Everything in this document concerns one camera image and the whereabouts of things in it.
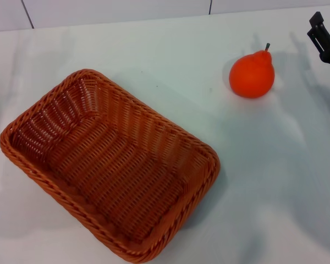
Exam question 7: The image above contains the orange woven plastic basket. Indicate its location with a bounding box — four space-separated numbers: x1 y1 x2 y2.
0 68 221 264

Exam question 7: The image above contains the orange pear-shaped toy fruit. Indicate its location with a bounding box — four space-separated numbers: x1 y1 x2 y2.
229 42 276 99

